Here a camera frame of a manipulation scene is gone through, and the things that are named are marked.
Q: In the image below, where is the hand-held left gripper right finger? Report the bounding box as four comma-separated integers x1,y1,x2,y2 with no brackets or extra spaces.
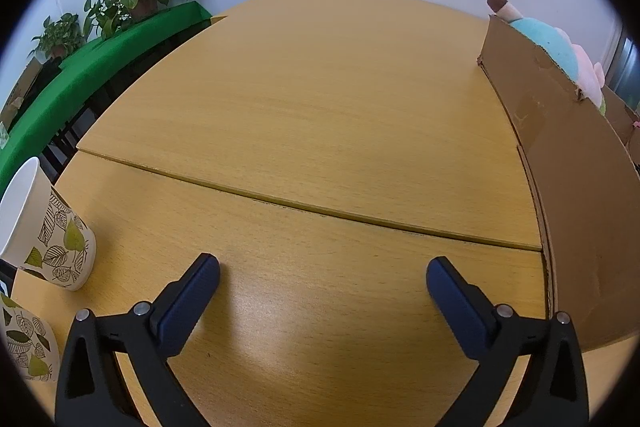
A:
426,257,590,427

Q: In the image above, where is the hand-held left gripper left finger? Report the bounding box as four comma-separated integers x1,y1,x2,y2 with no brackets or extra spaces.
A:
55,253,221,427

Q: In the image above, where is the large cardboard box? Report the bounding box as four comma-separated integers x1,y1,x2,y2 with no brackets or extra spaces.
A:
476,14,640,353

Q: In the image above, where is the leaf print paper cup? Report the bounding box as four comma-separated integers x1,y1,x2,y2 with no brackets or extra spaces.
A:
0,157,97,292
0,292,61,383

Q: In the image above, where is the black chair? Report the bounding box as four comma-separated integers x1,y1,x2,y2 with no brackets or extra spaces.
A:
39,117,83,180

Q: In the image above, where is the wooden desk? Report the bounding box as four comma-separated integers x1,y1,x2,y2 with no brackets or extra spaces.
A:
9,0,632,427

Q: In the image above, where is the green tablecloth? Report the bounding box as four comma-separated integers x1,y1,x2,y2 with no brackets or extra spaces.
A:
0,1,213,198

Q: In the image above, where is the small brown cardboard box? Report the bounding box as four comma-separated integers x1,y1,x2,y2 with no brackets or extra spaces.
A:
0,57,43,132

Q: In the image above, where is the teal and pink plush pig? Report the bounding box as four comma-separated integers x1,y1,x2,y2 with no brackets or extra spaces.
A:
487,0,608,115

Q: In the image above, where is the glass door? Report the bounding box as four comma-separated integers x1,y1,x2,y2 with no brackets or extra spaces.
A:
607,34,640,100

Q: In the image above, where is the small potted green plant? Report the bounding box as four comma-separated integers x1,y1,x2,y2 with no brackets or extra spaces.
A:
31,13,86,60

